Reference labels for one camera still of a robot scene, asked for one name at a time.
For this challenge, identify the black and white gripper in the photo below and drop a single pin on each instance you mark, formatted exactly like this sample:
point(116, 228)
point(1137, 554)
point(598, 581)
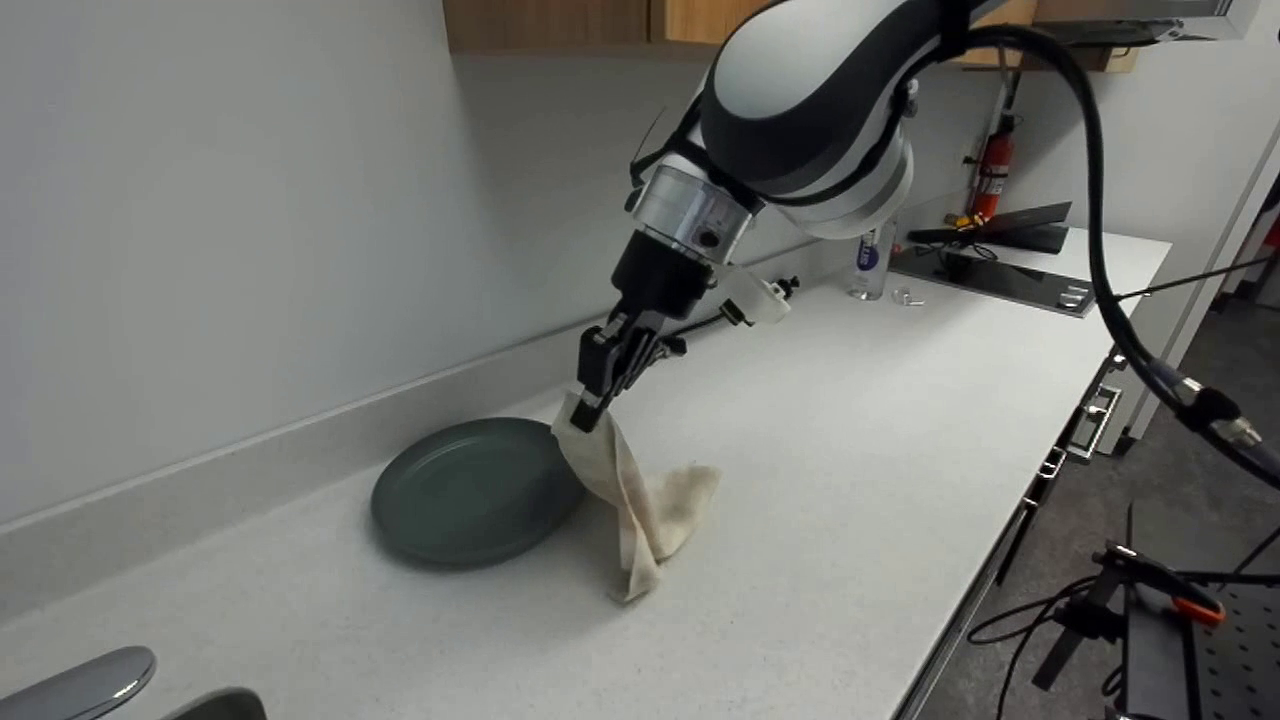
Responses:
point(686, 235)

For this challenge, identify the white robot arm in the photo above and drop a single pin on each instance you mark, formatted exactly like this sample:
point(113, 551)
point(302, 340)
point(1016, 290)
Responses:
point(801, 115)

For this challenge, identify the beige cloth towel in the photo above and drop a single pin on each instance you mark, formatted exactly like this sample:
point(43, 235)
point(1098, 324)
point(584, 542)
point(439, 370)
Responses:
point(654, 515)

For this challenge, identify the dark green plate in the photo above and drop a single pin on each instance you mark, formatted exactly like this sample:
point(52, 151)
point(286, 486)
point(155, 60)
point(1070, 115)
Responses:
point(474, 495)

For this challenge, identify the clear water bottle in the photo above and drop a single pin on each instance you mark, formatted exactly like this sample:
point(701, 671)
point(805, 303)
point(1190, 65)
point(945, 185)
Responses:
point(868, 266)

